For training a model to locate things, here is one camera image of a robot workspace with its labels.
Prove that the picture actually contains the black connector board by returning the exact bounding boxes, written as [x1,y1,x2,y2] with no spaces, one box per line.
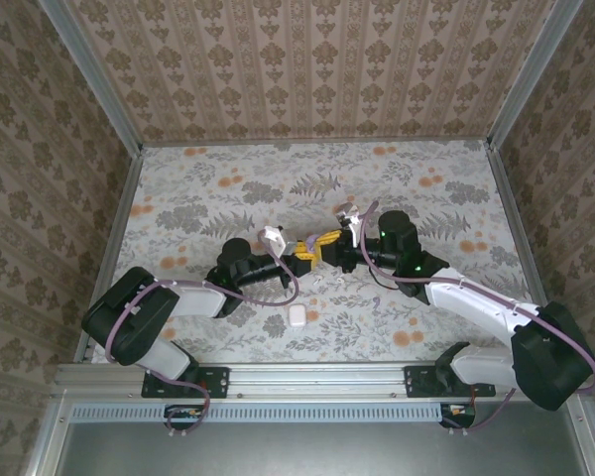
[164,404,210,431]
[439,402,477,428]

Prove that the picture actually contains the grey sheet metal panel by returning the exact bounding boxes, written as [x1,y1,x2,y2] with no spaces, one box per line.
[54,400,594,476]

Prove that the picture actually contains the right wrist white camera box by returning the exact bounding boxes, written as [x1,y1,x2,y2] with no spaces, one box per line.
[335,200,363,239]

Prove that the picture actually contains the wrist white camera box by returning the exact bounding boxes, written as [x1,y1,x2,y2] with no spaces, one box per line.
[260,225,297,259]
[335,200,363,239]

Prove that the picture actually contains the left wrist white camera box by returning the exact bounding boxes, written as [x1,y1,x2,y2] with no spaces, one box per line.
[260,225,297,259]

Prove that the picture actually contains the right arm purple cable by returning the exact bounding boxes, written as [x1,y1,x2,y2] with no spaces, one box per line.
[357,199,595,438]

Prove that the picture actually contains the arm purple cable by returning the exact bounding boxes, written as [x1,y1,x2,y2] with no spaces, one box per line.
[105,233,300,440]
[357,199,595,438]

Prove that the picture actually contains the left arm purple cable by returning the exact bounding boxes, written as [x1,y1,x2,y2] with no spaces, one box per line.
[105,233,300,440]

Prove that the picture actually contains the thin aluminium wall rail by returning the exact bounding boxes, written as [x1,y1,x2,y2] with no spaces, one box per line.
[141,137,492,149]

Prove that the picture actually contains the aluminium side rail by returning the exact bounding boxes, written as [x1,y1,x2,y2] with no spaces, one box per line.
[485,143,551,318]
[73,148,145,366]

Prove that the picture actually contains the wide aluminium mounting rail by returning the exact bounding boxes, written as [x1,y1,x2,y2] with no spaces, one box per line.
[52,360,595,402]

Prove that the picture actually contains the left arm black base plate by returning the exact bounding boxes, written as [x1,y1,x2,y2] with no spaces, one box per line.
[141,365,230,400]

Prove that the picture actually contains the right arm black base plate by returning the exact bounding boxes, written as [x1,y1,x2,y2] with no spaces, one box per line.
[404,365,497,400]

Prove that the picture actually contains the grey slotted cable duct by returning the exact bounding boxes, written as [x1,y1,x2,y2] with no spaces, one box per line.
[70,401,478,424]

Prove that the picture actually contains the aluminium corner post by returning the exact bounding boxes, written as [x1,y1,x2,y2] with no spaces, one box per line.
[37,0,145,156]
[485,0,584,150]

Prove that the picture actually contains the aluminium lower frame bar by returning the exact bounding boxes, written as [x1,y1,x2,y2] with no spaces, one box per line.
[567,404,595,476]
[22,396,73,476]

